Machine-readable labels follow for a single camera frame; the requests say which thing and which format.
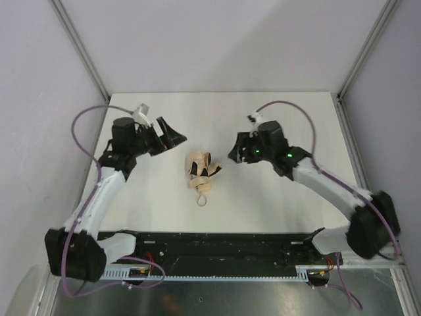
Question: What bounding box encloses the beige folding umbrella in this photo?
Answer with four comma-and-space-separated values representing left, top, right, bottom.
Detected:
187, 151, 222, 207

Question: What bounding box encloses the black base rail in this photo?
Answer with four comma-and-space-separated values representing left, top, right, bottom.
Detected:
118, 230, 343, 278

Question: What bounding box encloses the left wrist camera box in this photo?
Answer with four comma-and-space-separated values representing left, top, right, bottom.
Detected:
132, 103, 153, 128

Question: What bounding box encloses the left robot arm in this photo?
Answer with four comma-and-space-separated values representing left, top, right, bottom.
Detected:
45, 117, 187, 282

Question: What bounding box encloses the right aluminium corner post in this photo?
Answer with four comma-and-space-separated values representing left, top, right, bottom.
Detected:
337, 0, 401, 100

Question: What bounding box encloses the aluminium front frame beam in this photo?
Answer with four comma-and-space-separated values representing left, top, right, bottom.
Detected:
341, 243, 406, 269

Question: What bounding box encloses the left aluminium corner post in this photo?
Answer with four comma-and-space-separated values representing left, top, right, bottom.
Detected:
48, 0, 111, 104

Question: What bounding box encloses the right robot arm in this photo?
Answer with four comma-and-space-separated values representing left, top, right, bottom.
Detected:
228, 121, 401, 259

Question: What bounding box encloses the white slotted cable duct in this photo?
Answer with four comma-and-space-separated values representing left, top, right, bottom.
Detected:
101, 265, 312, 282

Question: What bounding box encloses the aluminium corner post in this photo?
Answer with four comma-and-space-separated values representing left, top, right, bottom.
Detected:
337, 0, 401, 100
48, 0, 111, 104

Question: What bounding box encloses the aluminium frame profile right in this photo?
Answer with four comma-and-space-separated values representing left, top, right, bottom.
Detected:
331, 93, 372, 191

